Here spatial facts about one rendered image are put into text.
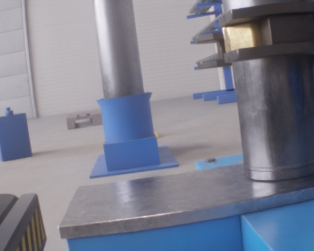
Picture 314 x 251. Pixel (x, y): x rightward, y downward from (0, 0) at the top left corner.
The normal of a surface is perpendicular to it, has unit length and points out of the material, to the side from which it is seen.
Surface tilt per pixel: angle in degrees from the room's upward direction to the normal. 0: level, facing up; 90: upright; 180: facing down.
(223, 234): 90
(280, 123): 90
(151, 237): 90
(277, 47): 90
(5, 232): 0
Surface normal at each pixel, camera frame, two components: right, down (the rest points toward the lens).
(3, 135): 0.46, 0.01
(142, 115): 0.71, -0.04
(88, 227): 0.07, 0.07
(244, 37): -0.68, 0.15
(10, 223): -0.13, -0.99
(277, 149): -0.34, 0.12
